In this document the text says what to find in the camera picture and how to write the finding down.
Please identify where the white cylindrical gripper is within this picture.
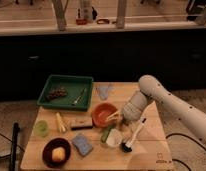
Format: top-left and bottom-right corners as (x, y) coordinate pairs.
(107, 91), (148, 122)

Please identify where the green pepper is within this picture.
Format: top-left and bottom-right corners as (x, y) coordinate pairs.
(101, 125), (115, 143)

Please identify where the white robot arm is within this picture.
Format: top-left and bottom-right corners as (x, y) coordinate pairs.
(116, 75), (206, 145)

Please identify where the green small cup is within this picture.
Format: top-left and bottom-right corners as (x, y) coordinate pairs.
(33, 120), (48, 137)

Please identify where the orange bowl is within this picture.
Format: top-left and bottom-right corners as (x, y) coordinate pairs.
(92, 103), (117, 128)

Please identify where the black and white brush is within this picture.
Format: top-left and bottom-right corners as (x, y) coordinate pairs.
(121, 118), (146, 153)

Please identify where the wooden block eraser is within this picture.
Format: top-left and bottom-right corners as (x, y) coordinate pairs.
(70, 118), (93, 130)

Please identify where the metal fork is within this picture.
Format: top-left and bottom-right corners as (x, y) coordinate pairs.
(72, 88), (86, 105)

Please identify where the blue sponge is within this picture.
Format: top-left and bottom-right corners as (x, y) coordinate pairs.
(72, 133), (93, 157)

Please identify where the green plastic tray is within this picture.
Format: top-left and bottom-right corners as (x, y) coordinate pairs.
(37, 75), (93, 111)

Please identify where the bunch of dark grapes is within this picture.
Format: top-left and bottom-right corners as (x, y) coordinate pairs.
(46, 87), (67, 101)

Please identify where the yellow round fruit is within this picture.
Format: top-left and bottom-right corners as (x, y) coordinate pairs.
(52, 147), (65, 162)

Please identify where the dark brown bowl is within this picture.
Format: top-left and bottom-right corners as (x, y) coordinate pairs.
(42, 138), (71, 168)

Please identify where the black pole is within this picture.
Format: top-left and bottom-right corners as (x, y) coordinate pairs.
(9, 122), (20, 171)

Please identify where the black cable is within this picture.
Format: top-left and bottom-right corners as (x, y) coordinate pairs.
(165, 132), (206, 171)

